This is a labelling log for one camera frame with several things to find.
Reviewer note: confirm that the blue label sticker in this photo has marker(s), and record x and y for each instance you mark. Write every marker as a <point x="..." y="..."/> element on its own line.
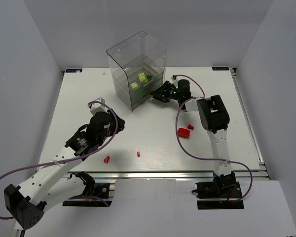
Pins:
<point x="73" y="71"/>
<point x="220" y="68"/>

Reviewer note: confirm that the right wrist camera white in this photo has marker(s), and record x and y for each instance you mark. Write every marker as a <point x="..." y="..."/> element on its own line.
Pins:
<point x="175" y="80"/>

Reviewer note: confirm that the green lego brick square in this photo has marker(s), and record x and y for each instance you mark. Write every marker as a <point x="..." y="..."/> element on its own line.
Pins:
<point x="150" y="77"/>

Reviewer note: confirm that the red white green lego stack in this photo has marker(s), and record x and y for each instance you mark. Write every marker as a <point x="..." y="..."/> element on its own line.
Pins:
<point x="183" y="133"/>

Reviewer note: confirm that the grey drawer trays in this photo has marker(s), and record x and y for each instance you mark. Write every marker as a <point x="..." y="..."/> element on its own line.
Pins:
<point x="128" y="95"/>

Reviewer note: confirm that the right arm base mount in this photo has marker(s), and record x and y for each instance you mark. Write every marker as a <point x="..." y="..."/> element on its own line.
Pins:
<point x="211" y="197"/>

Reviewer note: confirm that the right blue label sticker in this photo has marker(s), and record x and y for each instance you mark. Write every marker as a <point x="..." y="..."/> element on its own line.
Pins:
<point x="220" y="68"/>

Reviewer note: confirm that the clear acrylic cover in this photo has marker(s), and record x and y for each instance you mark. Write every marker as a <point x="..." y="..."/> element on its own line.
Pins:
<point x="140" y="49"/>

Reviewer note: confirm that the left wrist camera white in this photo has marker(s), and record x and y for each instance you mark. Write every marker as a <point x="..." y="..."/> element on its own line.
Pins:
<point x="97" y="107"/>

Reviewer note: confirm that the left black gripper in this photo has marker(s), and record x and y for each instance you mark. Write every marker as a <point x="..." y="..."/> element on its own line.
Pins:
<point x="119" y="122"/>

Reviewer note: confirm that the yellow lego brick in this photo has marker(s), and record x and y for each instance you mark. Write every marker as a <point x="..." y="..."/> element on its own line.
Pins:
<point x="134" y="85"/>
<point x="142" y="77"/>

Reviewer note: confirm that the left blue label sticker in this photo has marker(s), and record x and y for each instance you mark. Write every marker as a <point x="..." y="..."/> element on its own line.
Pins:
<point x="73" y="71"/>

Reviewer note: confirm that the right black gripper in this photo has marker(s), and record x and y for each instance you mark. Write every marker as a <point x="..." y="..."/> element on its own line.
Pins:
<point x="165" y="91"/>

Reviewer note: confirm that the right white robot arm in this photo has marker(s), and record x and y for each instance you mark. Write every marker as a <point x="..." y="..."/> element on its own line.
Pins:
<point x="214" y="119"/>

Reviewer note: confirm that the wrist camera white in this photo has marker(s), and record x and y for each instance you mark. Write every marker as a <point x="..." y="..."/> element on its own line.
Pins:
<point x="175" y="80"/>
<point x="97" y="107"/>

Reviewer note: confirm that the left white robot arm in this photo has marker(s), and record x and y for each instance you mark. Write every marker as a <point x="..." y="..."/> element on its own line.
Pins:
<point x="28" y="201"/>

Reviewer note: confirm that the red cone lego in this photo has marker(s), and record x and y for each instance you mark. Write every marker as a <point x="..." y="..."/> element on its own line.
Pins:
<point x="106" y="160"/>
<point x="190" y="127"/>

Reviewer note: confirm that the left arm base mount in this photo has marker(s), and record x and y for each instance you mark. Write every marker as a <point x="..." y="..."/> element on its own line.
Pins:
<point x="97" y="194"/>

